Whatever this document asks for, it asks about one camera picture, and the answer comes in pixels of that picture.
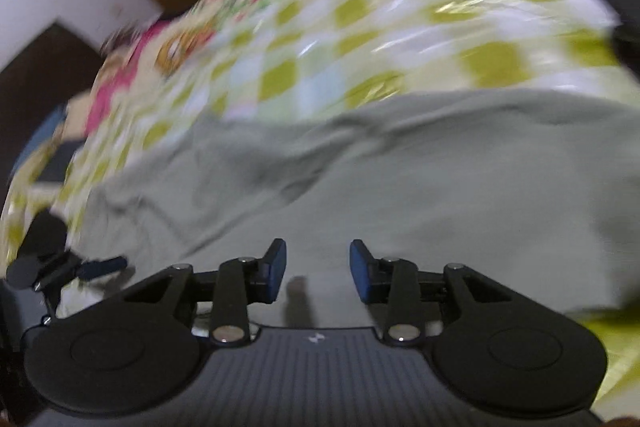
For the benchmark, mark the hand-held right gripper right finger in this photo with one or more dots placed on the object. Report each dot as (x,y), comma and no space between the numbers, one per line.
(360,272)

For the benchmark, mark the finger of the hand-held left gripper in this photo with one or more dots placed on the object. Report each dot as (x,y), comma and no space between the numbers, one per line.
(102,267)

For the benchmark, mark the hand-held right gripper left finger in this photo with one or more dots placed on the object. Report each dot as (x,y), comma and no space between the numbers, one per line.
(272,267)

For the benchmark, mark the grey-green pants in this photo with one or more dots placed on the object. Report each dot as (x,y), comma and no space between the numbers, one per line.
(425,187)

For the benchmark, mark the blue pillow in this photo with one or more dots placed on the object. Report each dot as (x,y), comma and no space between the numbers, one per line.
(37,142)

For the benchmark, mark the dark wooden headboard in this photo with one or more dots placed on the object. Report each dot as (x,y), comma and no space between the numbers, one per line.
(35,82)

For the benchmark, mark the checkered cartoon print blanket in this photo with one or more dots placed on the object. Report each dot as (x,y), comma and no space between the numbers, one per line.
(350,27)

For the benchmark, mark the dark object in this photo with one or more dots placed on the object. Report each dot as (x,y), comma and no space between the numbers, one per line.
(625,22)

